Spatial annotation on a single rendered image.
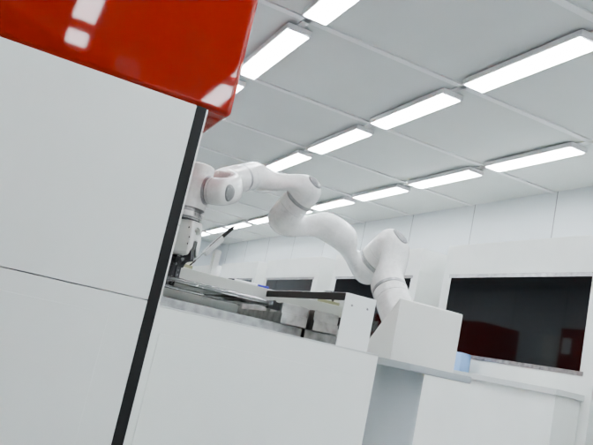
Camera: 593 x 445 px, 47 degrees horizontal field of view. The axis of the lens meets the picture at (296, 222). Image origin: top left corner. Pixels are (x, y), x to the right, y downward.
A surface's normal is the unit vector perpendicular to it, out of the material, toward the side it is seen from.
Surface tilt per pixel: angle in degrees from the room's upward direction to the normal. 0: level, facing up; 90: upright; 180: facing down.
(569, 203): 90
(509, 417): 90
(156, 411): 90
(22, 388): 90
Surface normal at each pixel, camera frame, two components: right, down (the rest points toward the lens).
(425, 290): 0.41, -0.08
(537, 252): -0.89, -0.26
